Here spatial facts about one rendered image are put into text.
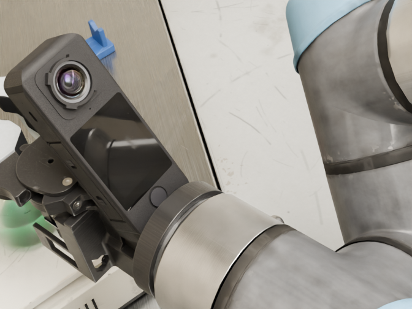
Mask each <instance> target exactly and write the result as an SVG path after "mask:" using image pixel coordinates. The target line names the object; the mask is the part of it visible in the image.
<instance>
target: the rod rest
mask: <svg viewBox="0 0 412 309"><path fill-rule="evenodd" d="M88 24H89V27H90V30H91V34H92V36H91V37H90V38H88V39H86V42H87V43H88V45H89V46H90V47H91V49H92V50H93V52H94V53H95V54H96V56H97V57H98V58H99V59H100V60H101V59H102V58H104V57H106V56H107V55H109V54H111V53H113V52H114V51H115V47H114V44H113V43H112V42H111V41H110V40H108V38H106V36H105V34H104V30H103V29H102V28H98V27H97V25H96V24H95V22H94V21H93V20H90V21H88Z"/></svg>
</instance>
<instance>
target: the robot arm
mask: <svg viewBox="0 0 412 309"><path fill-rule="evenodd" d="M286 20H287V24H288V29H289V34H290V38H291V43H292V48H293V52H294V57H293V65H294V69H295V71H296V72H297V73H298V74H299V75H300V79H301V82H302V86H303V91H304V93H305V98H306V100H307V105H308V109H309V112H310V116H311V120H312V123H313V127H314V130H315V135H316V139H317V142H318V146H319V150H320V154H321V157H322V162H323V164H324V169H325V172H326V178H327V182H328V185H329V189H330V193H331V196H332V200H333V203H334V208H335V212H336V215H337V219H338V223H339V226H340V230H341V234H342V237H343V241H344V245H343V246H342V247H340V248H339V249H337V250H336V251H334V250H332V249H330V248H328V247H326V246H325V245H323V244H321V243H319V242H317V241H316V240H314V239H312V238H311V237H309V236H307V235H305V234H303V233H302V232H300V231H298V230H296V229H294V228H293V227H291V226H289V225H287V224H284V221H283V219H282V218H281V217H280V216H278V215H272V216H269V215H268V214H266V213H264V212H262V211H260V210H259V209H257V208H255V207H253V206H252V205H250V204H248V203H246V202H245V201H243V200H241V199H239V198H238V197H235V196H234V195H232V194H225V193H224V192H222V191H220V190H218V189H216V188H215V187H213V186H212V185H209V184H208V183H206V182H204V181H192V182H189V180H188V179H187V177H186V176H185V174H184V173H183V172H182V171H181V169H180V168H179V166H178V165H177V163H176V162H175V161H174V160H173V158H172V157H171V155H170V154H169V153H168V151H167V150H166V149H165V148H164V146H163V145H162V143H161V142H160V141H159V139H158V138H157V137H156V135H155V134H154V132H153V131H152V130H151V129H150V127H149V126H148V125H147V123H146V122H145V120H144V119H143V118H142V116H141V115H140V113H139V112H138V111H137V110H136V108H135V107H134V106H133V104H132V103H131V101H130V100H129V99H128V97H127V96H126V95H125V93H124V92H123V90H122V89H121V88H120V87H119V85H118V84H117V82H116V81H115V80H114V79H113V77H112V76H111V75H110V73H109V72H108V70H107V69H106V68H105V66H104V65H103V64H102V62H101V61H100V59H99V58H98V57H97V56H96V54H95V53H94V52H93V50H92V49H91V47H90V46H89V45H88V43H87V42H86V40H85V39H84V38H83V37H82V36H81V35H79V34H76V33H67V34H63V35H60V36H56V37H52V38H49V39H47V40H45V41H44V42H43V43H41V44H40V45H39V46H38V47H37V48H36V49H35V50H33V51H32V52H31V53H30V54H29V55H28V56H27V57H25V58H24V59H23V60H22V61H20V62H19V63H18V64H17V65H16V66H15V67H14V68H13V69H11V70H10V71H9V73H8V74H7V75H6V77H0V108H1V109H2V110H3V111H4V112H9V113H15V114H16V115H17V117H18V118H19V119H20V121H21V122H22V123H23V125H24V126H25V128H26V129H27V130H28V132H29V133H30V134H31V135H32V136H33V137H34V138H35V141H33V143H31V144H28V143H27V140H26V138H25V136H24V134H23V131H22V130H21V127H19V126H18V125H16V124H15V123H13V122H11V121H9V120H0V199H2V200H13V201H14V202H15V203H16V204H17V205H18V206H19V207H22V206H24V204H25V203H27V202H28V201H30V203H31V204H32V205H33V206H34V207H35V208H36V209H38V210H40V212H41V214H42V216H44V219H45V220H46V221H47V222H49V223H50V224H51V225H53V226H54V227H56V230H57V232H58V234H59V236H60V237H61V238H62V239H63V240H64V242H63V241H62V240H60V239H59V238H58V237H56V236H55V235H53V234H52V233H51V232H49V231H48V230H46V229H45V228H44V227H42V226H41V225H40V224H38V223H36V222H35V223H34V224H33V225H32V226H33V227H34V229H35V231H36V233H37V235H38V237H39V239H40V241H41V243H42V244H43V246H45V247H46V248H48V249H49V250H50V251H52V252H53V253H55V254H56V255H57V256H59V257H60V258H61V259H63V260H64V261H66V262H67V263H68V264H70V265H71V266H73V267H74V268H75V269H77V270H78V271H79V272H81V273H82V274H84V276H86V277H88V278H89V279H90V280H91V281H93V282H95V283H96V282H97V281H98V280H99V279H100V278H101V277H102V276H103V275H104V274H105V273H106V272H107V271H108V270H109V269H110V268H111V267H113V266H116V267H118V268H119V269H121V270H122V271H124V272H125V273H127V274H128V275H129V276H131V277H133V279H134V281H135V283H136V285H137V286H138V287H139V288H140V289H142V290H143V291H145V292H146V293H147V294H149V295H151V296H152V297H153V298H155V299H156V301H157V304H158V306H159V307H160V308H161V309H412V0H289V1H288V3H287V5H286ZM53 242H54V243H56V244H57V245H58V246H60V247H61V248H62V249H64V250H66V251H67V252H68V253H70V254H71V255H73V258H74V260H73V259H72V258H70V257H69V256H68V255H66V254H65V253H63V252H62V251H61V250H59V249H57V247H55V245H54V243H53ZM103 255H104V256H103ZM101 256H103V257H102V259H101V261H102V262H101V263H102V264H101V265H100V266H99V267H98V268H95V267H94V264H93V262H92V260H96V259H99V258H100V257H101Z"/></svg>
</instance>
